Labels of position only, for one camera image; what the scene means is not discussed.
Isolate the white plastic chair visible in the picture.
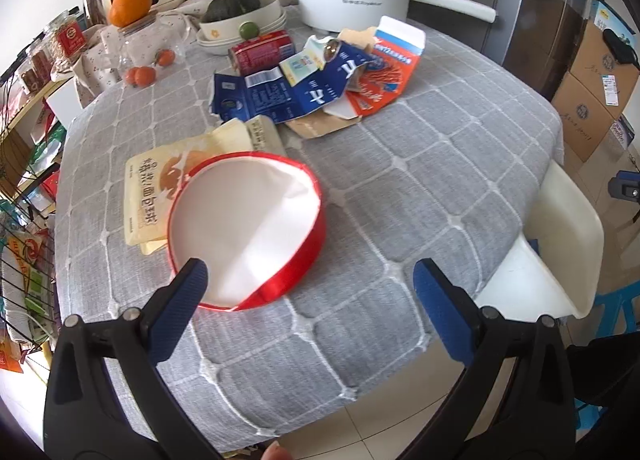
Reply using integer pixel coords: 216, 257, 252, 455
472, 160, 605, 320

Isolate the cardboard box with blue top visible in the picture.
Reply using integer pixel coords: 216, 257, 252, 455
570, 0, 640, 109

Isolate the clear glass jar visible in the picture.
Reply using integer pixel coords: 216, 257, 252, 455
117, 15, 167, 74

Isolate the beige printed bread packet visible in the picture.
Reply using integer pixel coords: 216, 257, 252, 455
124, 134, 253, 247

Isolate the large orange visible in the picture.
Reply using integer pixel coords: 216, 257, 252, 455
108, 0, 153, 28

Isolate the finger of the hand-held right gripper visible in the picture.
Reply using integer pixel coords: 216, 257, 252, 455
607, 170, 640, 201

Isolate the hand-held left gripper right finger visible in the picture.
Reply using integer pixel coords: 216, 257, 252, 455
400, 258, 576, 460

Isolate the green squash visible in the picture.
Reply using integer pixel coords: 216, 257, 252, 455
202, 0, 261, 24

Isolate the wire rack with groceries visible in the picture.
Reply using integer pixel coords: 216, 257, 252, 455
0, 200, 62, 377

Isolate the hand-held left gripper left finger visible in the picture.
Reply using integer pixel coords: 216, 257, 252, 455
44, 258, 223, 460

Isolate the plain beige packet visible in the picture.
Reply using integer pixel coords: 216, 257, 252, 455
140, 116, 289, 257

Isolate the torn blue carton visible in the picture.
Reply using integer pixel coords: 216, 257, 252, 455
209, 39, 377, 124

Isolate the orange and white flattened carton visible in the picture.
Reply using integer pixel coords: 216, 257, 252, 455
344, 16, 427, 117

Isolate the grey refrigerator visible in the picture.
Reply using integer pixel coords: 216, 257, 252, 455
405, 0, 602, 102

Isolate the red drink can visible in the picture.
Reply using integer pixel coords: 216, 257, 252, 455
229, 31, 297, 76

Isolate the white plate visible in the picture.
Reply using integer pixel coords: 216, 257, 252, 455
195, 10, 289, 57

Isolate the plain cardboard box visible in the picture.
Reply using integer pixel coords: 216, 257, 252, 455
550, 72, 627, 164

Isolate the grey checked tablecloth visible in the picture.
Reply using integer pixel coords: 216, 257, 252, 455
52, 15, 567, 452

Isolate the red label snack jar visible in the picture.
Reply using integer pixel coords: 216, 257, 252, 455
46, 11, 89, 59

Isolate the white box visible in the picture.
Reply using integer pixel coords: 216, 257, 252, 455
44, 82, 84, 129

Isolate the small black printed box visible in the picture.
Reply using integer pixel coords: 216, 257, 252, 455
607, 115, 634, 152

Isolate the white bowl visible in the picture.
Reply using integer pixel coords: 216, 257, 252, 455
199, 0, 284, 44

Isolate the red round box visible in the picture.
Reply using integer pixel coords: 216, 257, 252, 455
166, 152, 329, 312

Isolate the black pouch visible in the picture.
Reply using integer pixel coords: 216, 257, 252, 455
602, 29, 640, 67

